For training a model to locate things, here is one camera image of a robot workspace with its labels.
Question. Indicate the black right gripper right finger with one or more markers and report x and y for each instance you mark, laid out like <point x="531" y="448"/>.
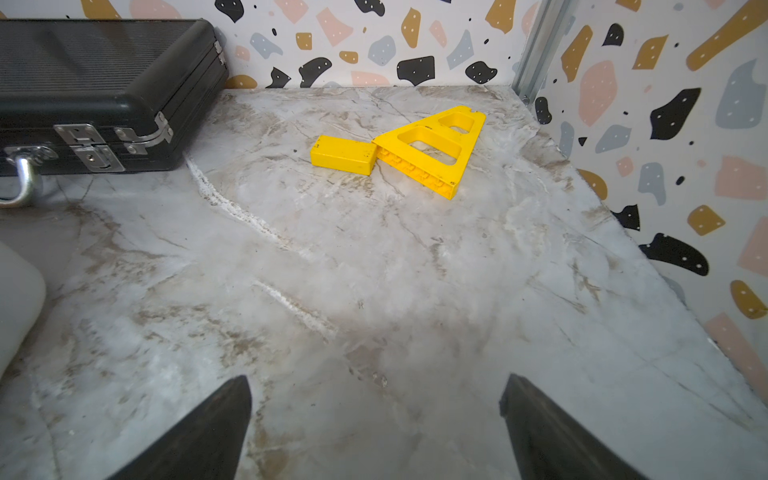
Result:
<point x="548" y="443"/>

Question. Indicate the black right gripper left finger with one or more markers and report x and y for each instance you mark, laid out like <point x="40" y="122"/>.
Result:
<point x="205" y="444"/>

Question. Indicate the white storage box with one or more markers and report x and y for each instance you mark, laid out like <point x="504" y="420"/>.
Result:
<point x="23" y="292"/>

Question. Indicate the yellow plastic triangle piece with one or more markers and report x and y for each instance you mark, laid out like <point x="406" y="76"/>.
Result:
<point x="434" y="151"/>

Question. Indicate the black briefcase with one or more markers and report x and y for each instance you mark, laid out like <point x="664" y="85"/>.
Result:
<point x="102" y="96"/>

